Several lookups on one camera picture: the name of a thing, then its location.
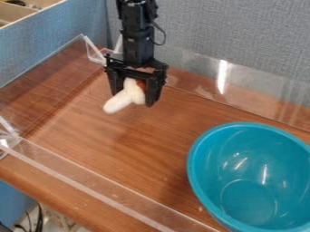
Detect clear acrylic front barrier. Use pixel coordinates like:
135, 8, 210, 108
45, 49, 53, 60
0, 116, 219, 232

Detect clear acrylic left barrier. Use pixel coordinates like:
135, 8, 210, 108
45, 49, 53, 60
0, 34, 88, 88

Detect black floor cables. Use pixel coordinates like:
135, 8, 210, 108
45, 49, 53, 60
0, 202, 45, 232

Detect clear acrylic back barrier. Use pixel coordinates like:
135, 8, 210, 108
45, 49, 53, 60
83, 32, 310, 131

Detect clear acrylic barrier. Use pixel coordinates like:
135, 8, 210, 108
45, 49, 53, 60
0, 116, 219, 232
0, 34, 88, 88
83, 32, 310, 131

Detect white plush mushroom red cap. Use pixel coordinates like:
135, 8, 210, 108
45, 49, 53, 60
103, 78, 145, 114

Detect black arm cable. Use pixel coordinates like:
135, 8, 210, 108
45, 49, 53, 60
149, 21, 167, 47

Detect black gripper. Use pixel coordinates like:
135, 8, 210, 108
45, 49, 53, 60
105, 54, 168, 107

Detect blue plastic bowl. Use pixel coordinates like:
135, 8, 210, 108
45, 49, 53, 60
187, 122, 310, 232

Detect wooden shelf box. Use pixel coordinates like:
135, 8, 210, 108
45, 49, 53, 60
0, 0, 68, 30

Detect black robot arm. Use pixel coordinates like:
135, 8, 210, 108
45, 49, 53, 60
104, 0, 168, 107

